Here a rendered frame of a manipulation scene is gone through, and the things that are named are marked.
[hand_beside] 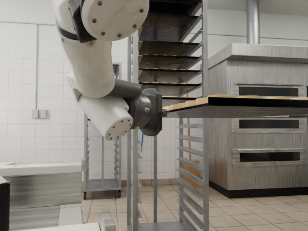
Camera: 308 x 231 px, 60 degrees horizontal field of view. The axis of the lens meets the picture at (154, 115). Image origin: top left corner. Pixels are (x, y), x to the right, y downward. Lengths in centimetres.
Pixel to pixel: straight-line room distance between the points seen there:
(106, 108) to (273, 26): 514
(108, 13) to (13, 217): 29
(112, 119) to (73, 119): 389
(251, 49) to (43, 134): 323
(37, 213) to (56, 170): 7
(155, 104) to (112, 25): 38
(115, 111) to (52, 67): 404
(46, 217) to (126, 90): 26
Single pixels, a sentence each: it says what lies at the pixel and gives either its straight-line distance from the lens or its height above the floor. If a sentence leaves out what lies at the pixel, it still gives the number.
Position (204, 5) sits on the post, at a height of 174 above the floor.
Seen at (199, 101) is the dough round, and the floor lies 101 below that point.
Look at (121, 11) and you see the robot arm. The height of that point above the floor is 108.
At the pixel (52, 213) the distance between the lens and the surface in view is 41.
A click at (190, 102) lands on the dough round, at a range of 60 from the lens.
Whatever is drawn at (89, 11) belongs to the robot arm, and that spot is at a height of 108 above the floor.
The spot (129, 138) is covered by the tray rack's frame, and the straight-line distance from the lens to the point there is 225.
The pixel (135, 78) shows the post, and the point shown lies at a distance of 166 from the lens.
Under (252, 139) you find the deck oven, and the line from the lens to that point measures 383.
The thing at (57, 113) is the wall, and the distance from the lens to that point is 441.
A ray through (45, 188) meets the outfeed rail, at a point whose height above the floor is 87.
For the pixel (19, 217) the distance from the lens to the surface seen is 42.
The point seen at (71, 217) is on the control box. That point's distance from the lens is 40.
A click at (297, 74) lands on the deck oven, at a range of 428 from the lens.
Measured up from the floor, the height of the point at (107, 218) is 91.
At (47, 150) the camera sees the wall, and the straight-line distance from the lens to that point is 445.
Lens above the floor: 96
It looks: 2 degrees up
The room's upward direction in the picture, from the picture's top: straight up
